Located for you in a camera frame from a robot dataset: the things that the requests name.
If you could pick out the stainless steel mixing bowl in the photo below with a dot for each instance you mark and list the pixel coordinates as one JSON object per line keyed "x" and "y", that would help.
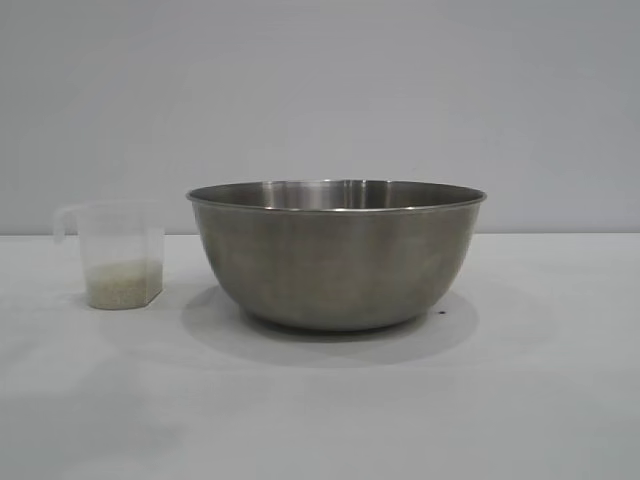
{"x": 335, "y": 265}

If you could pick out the clear plastic measuring cup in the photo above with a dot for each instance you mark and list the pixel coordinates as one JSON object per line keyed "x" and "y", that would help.
{"x": 120, "y": 240}

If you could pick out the white rice grains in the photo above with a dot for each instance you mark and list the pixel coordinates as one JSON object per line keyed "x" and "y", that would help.
{"x": 122, "y": 285}

